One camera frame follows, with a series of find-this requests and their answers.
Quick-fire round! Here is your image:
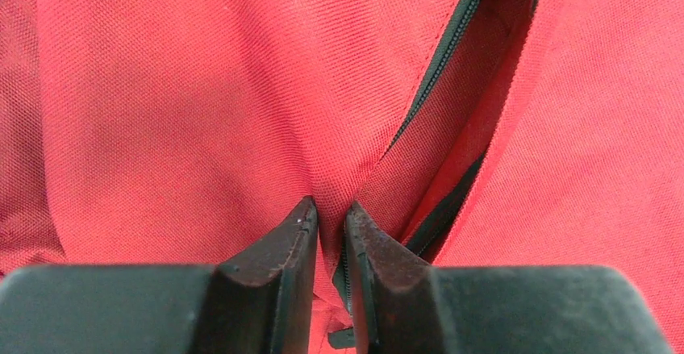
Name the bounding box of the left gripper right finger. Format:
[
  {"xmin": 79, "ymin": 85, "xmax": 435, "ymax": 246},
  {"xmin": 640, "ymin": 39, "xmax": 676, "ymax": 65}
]
[{"xmin": 345, "ymin": 204, "xmax": 671, "ymax": 353}]

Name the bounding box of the red student backpack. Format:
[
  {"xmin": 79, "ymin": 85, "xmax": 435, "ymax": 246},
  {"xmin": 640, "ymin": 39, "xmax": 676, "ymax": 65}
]
[{"xmin": 1, "ymin": 0, "xmax": 683, "ymax": 353}]

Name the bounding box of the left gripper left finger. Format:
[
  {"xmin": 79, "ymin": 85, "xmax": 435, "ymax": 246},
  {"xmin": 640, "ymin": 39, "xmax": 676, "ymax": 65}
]
[{"xmin": 1, "ymin": 197, "xmax": 318, "ymax": 353}]

